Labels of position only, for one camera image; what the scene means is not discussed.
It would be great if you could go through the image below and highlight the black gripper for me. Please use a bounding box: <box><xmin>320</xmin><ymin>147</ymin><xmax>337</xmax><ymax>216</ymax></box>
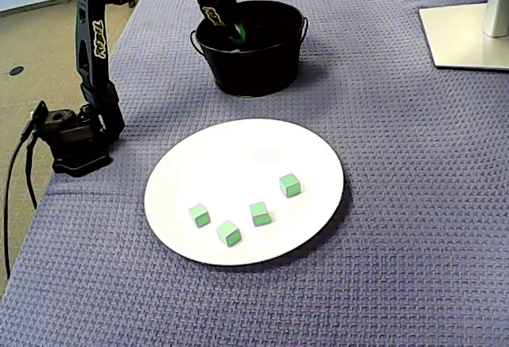
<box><xmin>197</xmin><ymin>0</ymin><xmax>240</xmax><ymax>43</ymax></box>

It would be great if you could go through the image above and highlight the small green cube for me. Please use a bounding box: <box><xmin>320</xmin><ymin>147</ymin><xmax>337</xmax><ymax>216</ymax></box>
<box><xmin>188</xmin><ymin>203</ymin><xmax>211</xmax><ymax>229</ymax></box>
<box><xmin>278</xmin><ymin>173</ymin><xmax>301</xmax><ymax>199</ymax></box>
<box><xmin>216</xmin><ymin>220</ymin><xmax>243</xmax><ymax>248</ymax></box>
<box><xmin>229</xmin><ymin>22</ymin><xmax>247</xmax><ymax>49</ymax></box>
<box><xmin>249</xmin><ymin>201</ymin><xmax>273</xmax><ymax>228</ymax></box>

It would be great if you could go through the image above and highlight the white round plate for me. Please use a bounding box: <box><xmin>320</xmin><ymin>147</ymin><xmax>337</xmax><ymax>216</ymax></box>
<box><xmin>143</xmin><ymin>118</ymin><xmax>345</xmax><ymax>267</ymax></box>

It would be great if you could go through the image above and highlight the black metal bucket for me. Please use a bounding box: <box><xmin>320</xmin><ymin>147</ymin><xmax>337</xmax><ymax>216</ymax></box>
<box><xmin>189</xmin><ymin>0</ymin><xmax>309</xmax><ymax>98</ymax></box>

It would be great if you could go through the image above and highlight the white monitor stand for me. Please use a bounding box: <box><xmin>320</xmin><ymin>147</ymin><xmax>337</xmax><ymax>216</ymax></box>
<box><xmin>418</xmin><ymin>0</ymin><xmax>509</xmax><ymax>72</ymax></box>

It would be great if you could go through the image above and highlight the blue waffle cloth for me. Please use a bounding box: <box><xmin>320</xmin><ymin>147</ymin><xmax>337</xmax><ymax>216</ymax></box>
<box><xmin>0</xmin><ymin>0</ymin><xmax>509</xmax><ymax>347</ymax></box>

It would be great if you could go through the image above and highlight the black cable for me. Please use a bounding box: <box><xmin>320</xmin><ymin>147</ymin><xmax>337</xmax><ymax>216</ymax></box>
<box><xmin>24</xmin><ymin>139</ymin><xmax>39</xmax><ymax>209</ymax></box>
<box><xmin>2</xmin><ymin>134</ymin><xmax>33</xmax><ymax>280</ymax></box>

